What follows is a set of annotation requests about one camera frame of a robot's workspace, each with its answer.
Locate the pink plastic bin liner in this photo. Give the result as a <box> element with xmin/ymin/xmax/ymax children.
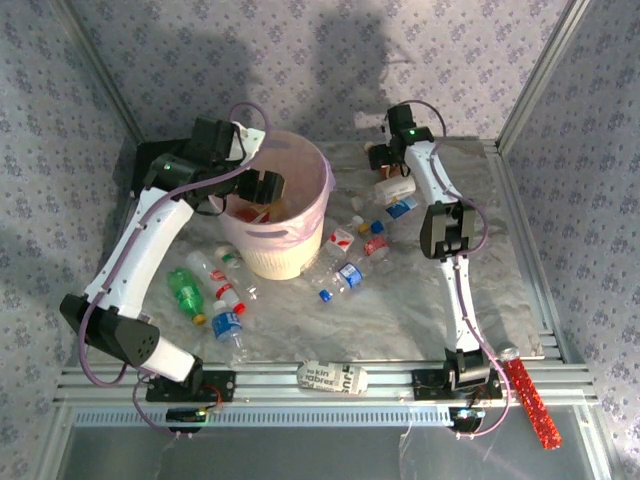
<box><xmin>207</xmin><ymin>130</ymin><xmax>335</xmax><ymax>246</ymax></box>

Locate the white ribbed plastic bin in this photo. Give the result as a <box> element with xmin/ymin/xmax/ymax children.
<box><xmin>238</xmin><ymin>224</ymin><xmax>325</xmax><ymax>281</ymax></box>

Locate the black flat case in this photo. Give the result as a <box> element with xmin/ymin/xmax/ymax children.
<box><xmin>130</xmin><ymin>141</ymin><xmax>194</xmax><ymax>199</ymax></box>

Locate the white label plastic bottle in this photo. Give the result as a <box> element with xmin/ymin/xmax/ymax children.
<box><xmin>374</xmin><ymin>177</ymin><xmax>417</xmax><ymax>205</ymax></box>

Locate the blue and white label bottle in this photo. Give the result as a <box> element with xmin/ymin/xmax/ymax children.
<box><xmin>384</xmin><ymin>195</ymin><xmax>420</xmax><ymax>221</ymax></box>

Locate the clear bottle red white label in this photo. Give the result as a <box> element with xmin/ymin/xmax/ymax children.
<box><xmin>184</xmin><ymin>250</ymin><xmax>229</xmax><ymax>301</ymax></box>

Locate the red label bottle blue cap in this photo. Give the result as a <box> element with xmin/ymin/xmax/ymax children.
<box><xmin>362</xmin><ymin>221</ymin><xmax>392</xmax><ymax>262</ymax></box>

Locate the Wahaha clear water bottle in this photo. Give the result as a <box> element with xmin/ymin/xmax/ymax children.
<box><xmin>310</xmin><ymin>228</ymin><xmax>357</xmax><ymax>284</ymax></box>

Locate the clear crumpled plastic bottle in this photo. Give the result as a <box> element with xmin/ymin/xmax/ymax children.
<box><xmin>215</xmin><ymin>245</ymin><xmax>261</xmax><ymax>301</ymax></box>

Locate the green plastic bottle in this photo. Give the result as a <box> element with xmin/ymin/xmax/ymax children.
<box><xmin>166</xmin><ymin>267</ymin><xmax>209</xmax><ymax>326</ymax></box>

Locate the small white bottle red cap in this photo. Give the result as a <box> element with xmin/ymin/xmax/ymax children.
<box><xmin>219</xmin><ymin>287</ymin><xmax>248</xmax><ymax>316</ymax></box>

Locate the clear bottle blue label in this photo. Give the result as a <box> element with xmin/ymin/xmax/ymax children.
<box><xmin>329</xmin><ymin>257</ymin><xmax>375</xmax><ymax>294</ymax></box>

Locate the blue label water bottle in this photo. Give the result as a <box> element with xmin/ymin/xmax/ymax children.
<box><xmin>210</xmin><ymin>299</ymin><xmax>250</xmax><ymax>369</ymax></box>

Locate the printed paper wrapped package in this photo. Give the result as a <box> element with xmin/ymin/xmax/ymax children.
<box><xmin>296</xmin><ymin>359</ymin><xmax>370</xmax><ymax>397</ymax></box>

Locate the small black circuit board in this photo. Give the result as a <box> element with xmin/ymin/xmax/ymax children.
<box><xmin>166</xmin><ymin>407</ymin><xmax>221</xmax><ymax>426</ymax></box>
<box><xmin>447</xmin><ymin>405</ymin><xmax>484</xmax><ymax>431</ymax></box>

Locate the red glitter tube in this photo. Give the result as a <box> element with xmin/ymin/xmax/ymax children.
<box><xmin>494</xmin><ymin>342</ymin><xmax>564</xmax><ymax>451</ymax></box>

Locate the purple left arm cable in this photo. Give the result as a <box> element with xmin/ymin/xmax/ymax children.
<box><xmin>79</xmin><ymin>102</ymin><xmax>274</xmax><ymax>441</ymax></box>

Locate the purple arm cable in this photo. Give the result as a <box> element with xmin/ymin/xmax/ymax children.
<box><xmin>79</xmin><ymin>102</ymin><xmax>274</xmax><ymax>441</ymax></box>
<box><xmin>412</xmin><ymin>99</ymin><xmax>514</xmax><ymax>441</ymax></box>

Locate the aluminium frame post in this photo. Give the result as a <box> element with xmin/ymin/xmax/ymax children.
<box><xmin>49</xmin><ymin>0</ymin><xmax>146</xmax><ymax>144</ymax></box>
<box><xmin>494</xmin><ymin>0</ymin><xmax>596</xmax><ymax>151</ymax></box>

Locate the aluminium crossbeam rail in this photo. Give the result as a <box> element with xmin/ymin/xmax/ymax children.
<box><xmin>52</xmin><ymin>363</ymin><xmax>600</xmax><ymax>407</ymax></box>

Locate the slotted grey cable duct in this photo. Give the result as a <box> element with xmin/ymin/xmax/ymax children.
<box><xmin>72</xmin><ymin>405</ymin><xmax>469</xmax><ymax>427</ymax></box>

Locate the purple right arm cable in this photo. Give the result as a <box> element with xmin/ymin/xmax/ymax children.
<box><xmin>412</xmin><ymin>99</ymin><xmax>514</xmax><ymax>441</ymax></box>

